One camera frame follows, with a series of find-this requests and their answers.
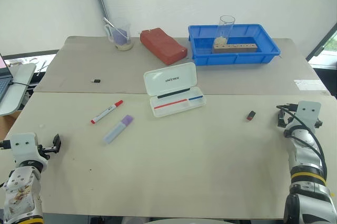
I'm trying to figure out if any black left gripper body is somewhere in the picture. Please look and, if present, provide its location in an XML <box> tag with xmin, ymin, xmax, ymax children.
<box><xmin>36</xmin><ymin>144</ymin><xmax>57</xmax><ymax>160</ymax></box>

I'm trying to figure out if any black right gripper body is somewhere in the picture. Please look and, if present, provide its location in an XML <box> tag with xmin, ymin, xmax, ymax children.
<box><xmin>276</xmin><ymin>110</ymin><xmax>323</xmax><ymax>130</ymax></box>

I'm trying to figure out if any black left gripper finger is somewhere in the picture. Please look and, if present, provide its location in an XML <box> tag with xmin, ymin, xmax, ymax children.
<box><xmin>52</xmin><ymin>134</ymin><xmax>62</xmax><ymax>155</ymax></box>

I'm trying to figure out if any white open pencil case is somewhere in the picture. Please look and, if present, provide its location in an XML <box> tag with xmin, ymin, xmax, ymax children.
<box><xmin>143</xmin><ymin>62</ymin><xmax>207</xmax><ymax>118</ymax></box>

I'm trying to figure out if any red whiteboard marker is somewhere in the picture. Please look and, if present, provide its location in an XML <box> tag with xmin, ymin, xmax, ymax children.
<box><xmin>90</xmin><ymin>99</ymin><xmax>124</xmax><ymax>125</ymax></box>

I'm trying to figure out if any purple highlighter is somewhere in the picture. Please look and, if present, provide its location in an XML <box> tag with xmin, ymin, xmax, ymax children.
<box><xmin>102</xmin><ymin>114</ymin><xmax>135</xmax><ymax>145</ymax></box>

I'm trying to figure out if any blue plastic bin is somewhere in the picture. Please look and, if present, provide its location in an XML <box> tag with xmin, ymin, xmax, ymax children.
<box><xmin>187</xmin><ymin>23</ymin><xmax>281</xmax><ymax>67</ymax></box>

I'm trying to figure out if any grey laptop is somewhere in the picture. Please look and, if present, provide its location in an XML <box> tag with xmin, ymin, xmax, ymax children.
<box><xmin>0</xmin><ymin>53</ymin><xmax>14</xmax><ymax>104</ymax></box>

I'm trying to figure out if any wooden block with holes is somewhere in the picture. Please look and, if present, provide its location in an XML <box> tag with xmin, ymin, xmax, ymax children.
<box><xmin>212</xmin><ymin>43</ymin><xmax>257</xmax><ymax>55</ymax></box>

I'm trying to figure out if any clear glass cylinder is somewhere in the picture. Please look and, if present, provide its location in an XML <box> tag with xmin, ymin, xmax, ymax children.
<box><xmin>213</xmin><ymin>14</ymin><xmax>236</xmax><ymax>48</ymax></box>

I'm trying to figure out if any black pen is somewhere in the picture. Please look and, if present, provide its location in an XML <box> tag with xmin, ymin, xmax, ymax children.
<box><xmin>157</xmin><ymin>88</ymin><xmax>191</xmax><ymax>99</ymax></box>

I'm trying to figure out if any red pen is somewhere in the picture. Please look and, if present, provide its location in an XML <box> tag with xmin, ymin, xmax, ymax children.
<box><xmin>154</xmin><ymin>99</ymin><xmax>189</xmax><ymax>110</ymax></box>

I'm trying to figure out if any clear plastic measuring cup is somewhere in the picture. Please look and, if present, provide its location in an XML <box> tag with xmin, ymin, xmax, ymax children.
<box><xmin>104</xmin><ymin>17</ymin><xmax>135</xmax><ymax>52</ymax></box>

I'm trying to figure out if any metal stirring rod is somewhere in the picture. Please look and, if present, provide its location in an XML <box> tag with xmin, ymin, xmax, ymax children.
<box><xmin>102</xmin><ymin>17</ymin><xmax>132</xmax><ymax>43</ymax></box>

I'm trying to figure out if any red brick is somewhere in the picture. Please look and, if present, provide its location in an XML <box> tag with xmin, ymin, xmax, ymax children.
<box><xmin>139</xmin><ymin>27</ymin><xmax>189</xmax><ymax>66</ymax></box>

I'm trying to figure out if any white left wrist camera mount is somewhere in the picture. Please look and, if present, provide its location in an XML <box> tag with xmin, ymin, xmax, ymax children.
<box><xmin>8</xmin><ymin>132</ymin><xmax>49</xmax><ymax>168</ymax></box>

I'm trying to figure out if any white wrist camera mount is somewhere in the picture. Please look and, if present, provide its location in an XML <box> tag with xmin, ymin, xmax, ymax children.
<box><xmin>294</xmin><ymin>100</ymin><xmax>322</xmax><ymax>134</ymax></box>
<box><xmin>8</xmin><ymin>132</ymin><xmax>49</xmax><ymax>168</ymax></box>

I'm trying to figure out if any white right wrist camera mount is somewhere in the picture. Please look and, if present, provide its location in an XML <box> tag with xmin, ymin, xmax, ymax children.
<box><xmin>294</xmin><ymin>100</ymin><xmax>322</xmax><ymax>134</ymax></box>

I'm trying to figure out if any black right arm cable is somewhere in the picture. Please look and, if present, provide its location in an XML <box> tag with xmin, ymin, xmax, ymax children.
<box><xmin>276</xmin><ymin>104</ymin><xmax>328</xmax><ymax>184</ymax></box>

